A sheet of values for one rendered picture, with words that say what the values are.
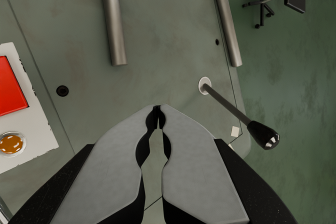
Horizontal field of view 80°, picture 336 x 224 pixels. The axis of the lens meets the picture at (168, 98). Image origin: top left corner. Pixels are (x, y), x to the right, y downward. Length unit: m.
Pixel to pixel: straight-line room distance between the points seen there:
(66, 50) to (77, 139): 0.12
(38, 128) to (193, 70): 0.27
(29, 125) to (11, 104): 0.03
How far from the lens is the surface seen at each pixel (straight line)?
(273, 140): 0.32
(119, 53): 0.29
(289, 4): 2.76
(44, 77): 0.29
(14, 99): 0.28
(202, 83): 0.41
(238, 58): 0.47
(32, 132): 0.29
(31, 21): 0.30
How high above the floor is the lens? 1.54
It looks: 54 degrees down
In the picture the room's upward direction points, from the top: 92 degrees clockwise
